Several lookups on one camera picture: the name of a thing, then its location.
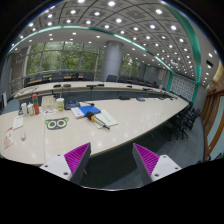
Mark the red bottle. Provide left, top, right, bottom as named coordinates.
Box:
left=32, top=94, right=40, bottom=115

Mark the blue folder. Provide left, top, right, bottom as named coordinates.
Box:
left=79, top=105, right=101, bottom=116

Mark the white booklet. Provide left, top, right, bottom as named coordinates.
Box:
left=13, top=116, right=24, bottom=129

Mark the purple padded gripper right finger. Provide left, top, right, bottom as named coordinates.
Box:
left=132, top=143, right=181, bottom=185

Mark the white bottle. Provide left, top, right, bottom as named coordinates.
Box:
left=27, top=103, right=34, bottom=115

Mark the white paper stack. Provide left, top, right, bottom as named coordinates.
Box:
left=96, top=109, right=118, bottom=127

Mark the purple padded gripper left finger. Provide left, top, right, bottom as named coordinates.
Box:
left=41, top=143, right=91, bottom=185

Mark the black office chair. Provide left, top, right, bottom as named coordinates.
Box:
left=170, top=105, right=201, bottom=137

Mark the red and white leaflet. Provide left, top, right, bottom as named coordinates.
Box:
left=3, top=127, right=13, bottom=148

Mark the grey round pillar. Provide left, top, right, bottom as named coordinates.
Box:
left=100, top=40, right=124, bottom=81

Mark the white cup with green lid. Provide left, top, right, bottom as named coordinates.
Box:
left=56, top=98, right=64, bottom=111

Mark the pink computer mouse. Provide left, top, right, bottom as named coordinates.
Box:
left=20, top=132, right=26, bottom=141

